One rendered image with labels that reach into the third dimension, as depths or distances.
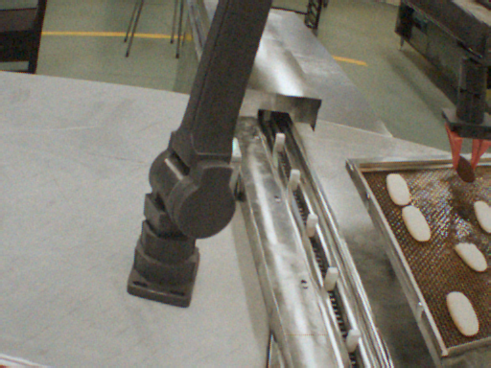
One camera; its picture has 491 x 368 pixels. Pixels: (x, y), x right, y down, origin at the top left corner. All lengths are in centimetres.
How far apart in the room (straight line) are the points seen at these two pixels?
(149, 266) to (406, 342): 36
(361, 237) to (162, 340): 44
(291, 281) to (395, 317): 17
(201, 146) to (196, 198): 6
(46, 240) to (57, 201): 11
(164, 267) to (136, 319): 8
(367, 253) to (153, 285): 36
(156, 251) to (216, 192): 11
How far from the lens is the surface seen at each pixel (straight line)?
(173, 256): 89
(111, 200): 111
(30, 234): 100
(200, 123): 82
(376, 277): 105
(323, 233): 106
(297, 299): 89
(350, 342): 84
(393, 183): 114
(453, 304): 89
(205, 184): 83
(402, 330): 95
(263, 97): 136
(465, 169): 116
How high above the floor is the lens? 137
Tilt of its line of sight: 27 degrees down
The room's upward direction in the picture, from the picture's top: 11 degrees clockwise
